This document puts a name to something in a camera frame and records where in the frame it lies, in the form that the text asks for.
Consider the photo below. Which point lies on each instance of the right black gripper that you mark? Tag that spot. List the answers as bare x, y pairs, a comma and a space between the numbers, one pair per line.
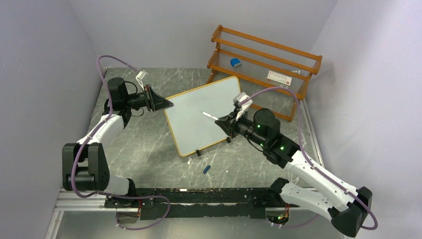
229, 123

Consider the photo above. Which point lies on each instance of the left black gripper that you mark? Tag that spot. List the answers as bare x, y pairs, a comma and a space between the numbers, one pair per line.
155, 102

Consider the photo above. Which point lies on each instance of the white blue marker pen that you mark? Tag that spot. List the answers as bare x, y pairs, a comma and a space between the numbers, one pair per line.
210, 116

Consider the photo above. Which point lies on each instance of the yellow framed whiteboard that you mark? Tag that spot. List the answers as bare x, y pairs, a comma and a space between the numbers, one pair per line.
191, 118

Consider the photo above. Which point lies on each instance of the blue marker cap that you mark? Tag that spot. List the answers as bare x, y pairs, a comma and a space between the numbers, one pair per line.
206, 169

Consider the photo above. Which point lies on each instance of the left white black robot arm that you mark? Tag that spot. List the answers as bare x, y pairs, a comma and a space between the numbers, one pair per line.
84, 164

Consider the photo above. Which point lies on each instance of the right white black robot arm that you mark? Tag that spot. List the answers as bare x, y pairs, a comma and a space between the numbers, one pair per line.
343, 204

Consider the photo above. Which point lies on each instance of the whiteboard metal stand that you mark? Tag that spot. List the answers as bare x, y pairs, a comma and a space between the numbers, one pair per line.
198, 152

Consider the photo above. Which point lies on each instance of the blue whiteboard eraser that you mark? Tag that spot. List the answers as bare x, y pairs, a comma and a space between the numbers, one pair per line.
235, 63

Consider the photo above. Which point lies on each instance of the orange wooden rack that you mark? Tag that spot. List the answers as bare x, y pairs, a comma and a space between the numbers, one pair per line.
258, 57

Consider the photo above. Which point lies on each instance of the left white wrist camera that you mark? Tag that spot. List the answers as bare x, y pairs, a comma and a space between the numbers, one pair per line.
139, 78

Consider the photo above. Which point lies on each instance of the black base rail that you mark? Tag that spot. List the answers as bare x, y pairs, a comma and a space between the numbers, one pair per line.
197, 203

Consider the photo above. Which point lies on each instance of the aluminium frame rail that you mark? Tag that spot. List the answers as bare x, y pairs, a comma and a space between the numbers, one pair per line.
69, 201

